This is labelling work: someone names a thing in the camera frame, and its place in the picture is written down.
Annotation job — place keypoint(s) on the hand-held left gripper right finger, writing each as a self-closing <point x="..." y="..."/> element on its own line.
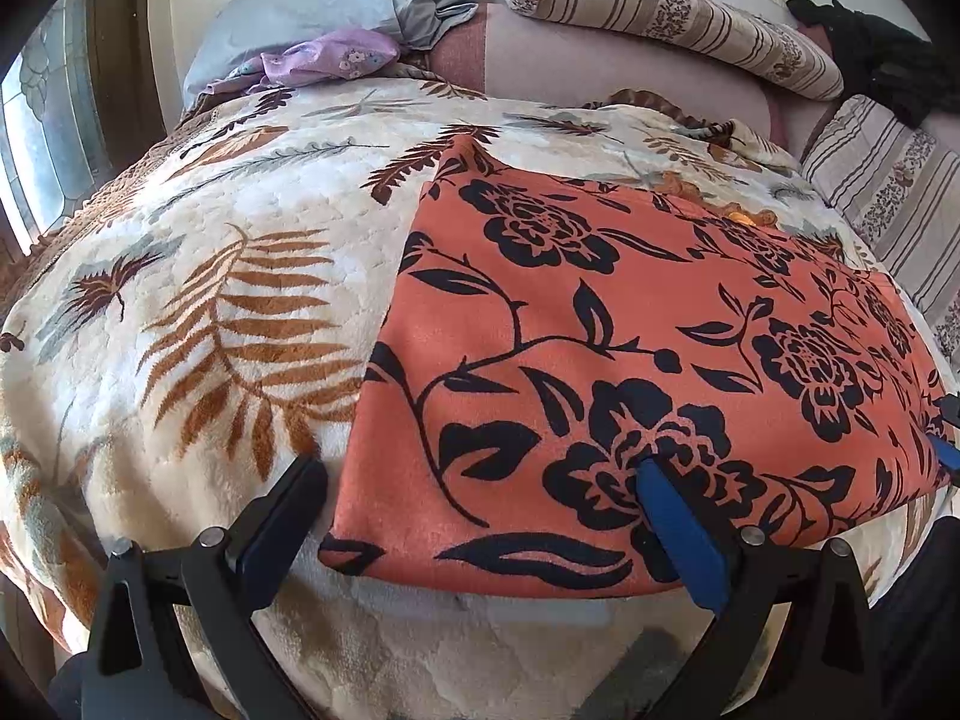
<point x="682" y="536"/>

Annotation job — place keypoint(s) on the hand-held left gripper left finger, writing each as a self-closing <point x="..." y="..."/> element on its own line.
<point x="289" y="502"/>

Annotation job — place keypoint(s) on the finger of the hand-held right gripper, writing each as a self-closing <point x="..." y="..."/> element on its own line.
<point x="949" y="461"/>
<point x="952" y="412"/>

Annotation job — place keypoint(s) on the orange floral shirt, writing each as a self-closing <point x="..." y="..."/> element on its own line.
<point x="600" y="360"/>

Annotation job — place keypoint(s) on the dark blue cloth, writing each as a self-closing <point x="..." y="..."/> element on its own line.
<point x="919" y="615"/>

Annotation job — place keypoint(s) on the leaf print blanket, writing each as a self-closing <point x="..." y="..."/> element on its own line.
<point x="210" y="300"/>

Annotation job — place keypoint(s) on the striped floral cushion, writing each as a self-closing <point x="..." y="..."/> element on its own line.
<point x="892" y="180"/>

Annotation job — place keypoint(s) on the black cloth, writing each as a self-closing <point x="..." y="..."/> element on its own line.
<point x="877" y="52"/>

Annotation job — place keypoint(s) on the leaded glass window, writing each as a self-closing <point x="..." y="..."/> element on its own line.
<point x="45" y="127"/>

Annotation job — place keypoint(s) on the purple floral cloth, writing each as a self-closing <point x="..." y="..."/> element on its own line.
<point x="330" y="56"/>

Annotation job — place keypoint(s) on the pink upholstered headboard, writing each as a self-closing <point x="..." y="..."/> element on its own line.
<point x="600" y="64"/>

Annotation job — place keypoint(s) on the striped bolster pillow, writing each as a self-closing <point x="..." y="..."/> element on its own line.
<point x="675" y="15"/>

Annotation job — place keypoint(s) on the grey blue pillow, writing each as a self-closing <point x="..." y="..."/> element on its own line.
<point x="322" y="0"/>

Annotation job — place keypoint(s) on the wooden window frame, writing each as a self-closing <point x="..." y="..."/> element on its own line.
<point x="124" y="52"/>

